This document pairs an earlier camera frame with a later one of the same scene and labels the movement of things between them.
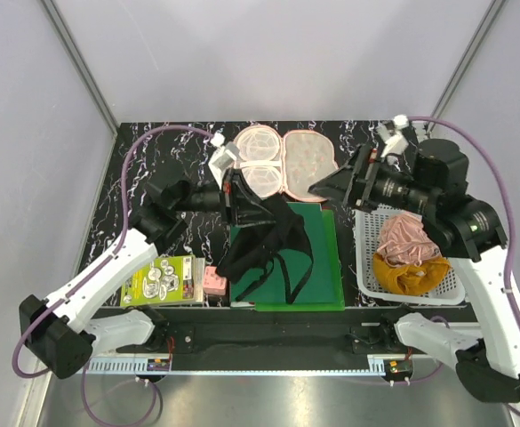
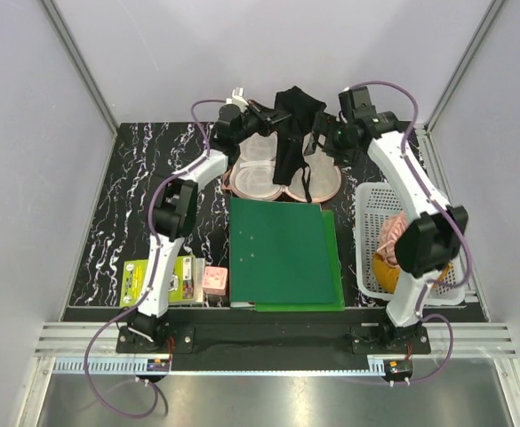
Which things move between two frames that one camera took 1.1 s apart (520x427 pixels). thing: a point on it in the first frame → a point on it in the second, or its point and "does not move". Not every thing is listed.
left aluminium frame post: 83,62 does not move
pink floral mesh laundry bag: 272,164 does not move
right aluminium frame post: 489,19 does not move
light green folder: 318,306 does not move
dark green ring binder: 295,261 does not move
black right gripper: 341,186 → 325,125
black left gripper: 240,203 → 266,119
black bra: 255,246 → 291,135
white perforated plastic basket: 368,221 does not move
